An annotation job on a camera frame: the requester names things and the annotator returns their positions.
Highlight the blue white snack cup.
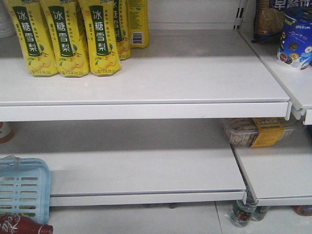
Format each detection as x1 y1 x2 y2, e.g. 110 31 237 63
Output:
277 7 312 70

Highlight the boxed biscuits yellow label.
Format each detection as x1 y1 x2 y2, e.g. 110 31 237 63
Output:
222 117 297 148

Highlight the white metal shelving unit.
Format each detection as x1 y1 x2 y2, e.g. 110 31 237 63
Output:
0 0 312 234

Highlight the brown biscuit packet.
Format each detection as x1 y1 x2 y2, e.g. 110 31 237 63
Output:
253 0 285 43

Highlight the yellow pear drink bottle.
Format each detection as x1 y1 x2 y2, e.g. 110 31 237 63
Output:
79 0 121 77
4 0 59 77
39 0 90 78

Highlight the red Coca-Cola aluminium bottle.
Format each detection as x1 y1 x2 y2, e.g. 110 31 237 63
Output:
0 214 54 234

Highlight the light blue plastic basket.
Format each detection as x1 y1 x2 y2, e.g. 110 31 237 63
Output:
0 155 51 224

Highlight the clear water bottle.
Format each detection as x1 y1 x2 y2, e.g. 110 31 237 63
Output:
230 200 257 228

